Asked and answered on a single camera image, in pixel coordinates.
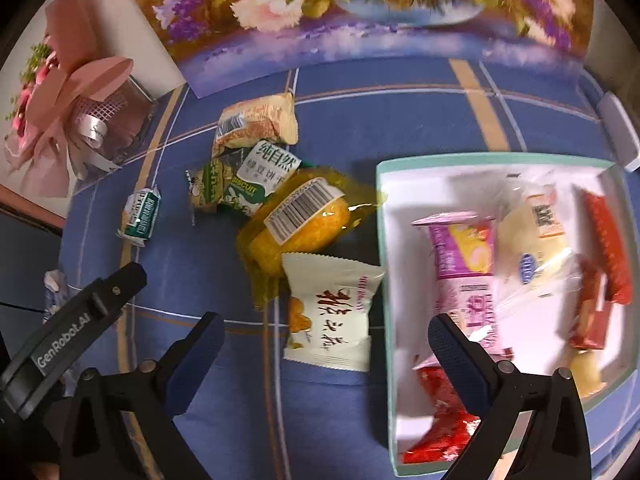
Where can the yellow cake clear packet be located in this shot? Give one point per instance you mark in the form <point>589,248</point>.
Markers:
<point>309,212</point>

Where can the green white biscuit packet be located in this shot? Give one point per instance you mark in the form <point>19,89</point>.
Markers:
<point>264,168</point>

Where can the yellow jelly cup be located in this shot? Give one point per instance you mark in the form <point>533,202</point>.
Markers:
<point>585,370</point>

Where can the long red biscuit packet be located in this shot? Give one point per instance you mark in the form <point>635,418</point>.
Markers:
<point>616,266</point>

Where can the small green white candy packet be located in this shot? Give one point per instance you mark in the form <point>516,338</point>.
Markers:
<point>139,216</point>

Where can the white rectangular device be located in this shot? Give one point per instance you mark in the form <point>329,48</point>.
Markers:
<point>621,131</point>

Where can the white pastry packet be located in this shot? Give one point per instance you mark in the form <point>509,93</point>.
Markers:
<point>328,310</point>

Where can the crumpled blue white wrapper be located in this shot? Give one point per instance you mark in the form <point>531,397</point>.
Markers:
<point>56,293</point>

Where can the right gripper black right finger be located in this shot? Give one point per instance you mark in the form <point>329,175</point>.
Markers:
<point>555,444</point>

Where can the beige cracker packet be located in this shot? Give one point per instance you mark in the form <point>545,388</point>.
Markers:
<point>245,123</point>

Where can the pink flower bouquet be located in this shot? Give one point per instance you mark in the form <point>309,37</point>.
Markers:
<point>77,109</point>

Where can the pink bread packet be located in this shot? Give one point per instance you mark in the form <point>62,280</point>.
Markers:
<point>463,244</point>

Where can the floral oil painting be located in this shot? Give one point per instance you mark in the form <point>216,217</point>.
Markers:
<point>218,44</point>

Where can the small green cookie packet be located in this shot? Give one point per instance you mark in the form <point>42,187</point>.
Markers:
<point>206,185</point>

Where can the red crinkled candy packet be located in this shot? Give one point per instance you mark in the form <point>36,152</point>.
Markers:
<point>452,425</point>

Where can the blue plaid tablecloth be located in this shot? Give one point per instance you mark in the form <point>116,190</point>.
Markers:
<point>433,136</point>

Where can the dark red snack box packet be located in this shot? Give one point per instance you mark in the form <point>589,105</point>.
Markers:
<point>593,311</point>

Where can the white bun clear packet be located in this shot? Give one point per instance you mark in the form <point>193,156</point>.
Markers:
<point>533,252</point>

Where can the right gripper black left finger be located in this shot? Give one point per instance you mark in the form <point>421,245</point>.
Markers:
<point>96,443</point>

